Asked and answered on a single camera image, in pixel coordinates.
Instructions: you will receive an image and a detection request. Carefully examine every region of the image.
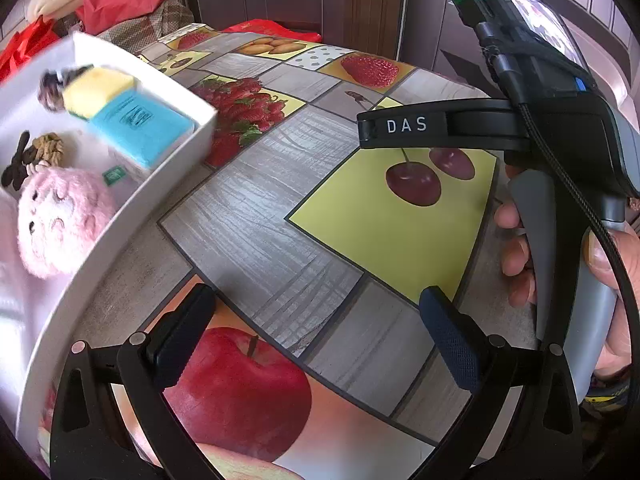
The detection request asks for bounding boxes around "red bag with gold print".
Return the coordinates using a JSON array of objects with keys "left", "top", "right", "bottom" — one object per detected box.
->
[{"left": 222, "top": 19, "right": 321, "bottom": 43}]

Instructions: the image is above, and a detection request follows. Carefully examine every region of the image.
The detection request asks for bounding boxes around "pink plush toy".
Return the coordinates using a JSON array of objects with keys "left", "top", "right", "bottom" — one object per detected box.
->
[{"left": 17, "top": 166, "right": 118, "bottom": 280}]

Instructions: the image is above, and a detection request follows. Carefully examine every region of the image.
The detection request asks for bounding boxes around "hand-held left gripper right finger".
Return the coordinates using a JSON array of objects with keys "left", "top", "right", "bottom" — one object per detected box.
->
[{"left": 419, "top": 285, "right": 586, "bottom": 480}]

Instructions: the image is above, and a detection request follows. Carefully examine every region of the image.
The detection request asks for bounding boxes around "plaid cloth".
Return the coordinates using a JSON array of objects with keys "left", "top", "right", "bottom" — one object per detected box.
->
[{"left": 95, "top": 0, "right": 196, "bottom": 53}]

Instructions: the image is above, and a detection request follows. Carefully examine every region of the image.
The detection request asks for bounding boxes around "blue sponge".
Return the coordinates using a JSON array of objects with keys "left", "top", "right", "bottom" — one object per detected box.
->
[{"left": 89, "top": 87, "right": 197, "bottom": 171}]

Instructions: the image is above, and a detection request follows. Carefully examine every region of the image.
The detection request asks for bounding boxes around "black braided cable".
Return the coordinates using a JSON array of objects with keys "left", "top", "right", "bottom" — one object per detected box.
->
[{"left": 475, "top": 20, "right": 640, "bottom": 321}]

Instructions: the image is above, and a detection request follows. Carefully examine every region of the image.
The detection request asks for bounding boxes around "fruit print tablecloth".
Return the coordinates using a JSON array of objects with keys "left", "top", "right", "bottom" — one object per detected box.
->
[{"left": 30, "top": 25, "right": 551, "bottom": 480}]

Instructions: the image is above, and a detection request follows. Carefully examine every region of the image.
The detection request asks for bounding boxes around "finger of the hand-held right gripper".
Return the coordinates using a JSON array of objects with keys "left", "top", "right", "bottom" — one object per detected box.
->
[{"left": 356, "top": 99, "right": 523, "bottom": 151}]

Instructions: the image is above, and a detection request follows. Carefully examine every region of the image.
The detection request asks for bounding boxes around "red tote bag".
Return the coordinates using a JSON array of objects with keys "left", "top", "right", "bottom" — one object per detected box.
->
[{"left": 0, "top": 17, "right": 66, "bottom": 83}]

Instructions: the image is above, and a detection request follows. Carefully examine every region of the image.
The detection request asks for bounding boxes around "white cardboard box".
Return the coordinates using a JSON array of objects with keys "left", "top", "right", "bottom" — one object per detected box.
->
[{"left": 0, "top": 31, "right": 218, "bottom": 466}]

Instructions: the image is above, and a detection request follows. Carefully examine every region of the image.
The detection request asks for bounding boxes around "yellow sponge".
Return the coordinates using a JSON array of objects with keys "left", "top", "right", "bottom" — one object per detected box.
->
[{"left": 63, "top": 67, "right": 137, "bottom": 122}]

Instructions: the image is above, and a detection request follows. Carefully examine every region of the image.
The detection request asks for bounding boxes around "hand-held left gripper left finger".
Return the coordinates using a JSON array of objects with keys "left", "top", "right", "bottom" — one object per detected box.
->
[{"left": 50, "top": 284, "right": 221, "bottom": 480}]

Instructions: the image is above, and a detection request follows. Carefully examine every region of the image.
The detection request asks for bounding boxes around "person's right hand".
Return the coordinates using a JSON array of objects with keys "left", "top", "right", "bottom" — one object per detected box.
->
[{"left": 494, "top": 164, "right": 640, "bottom": 381}]

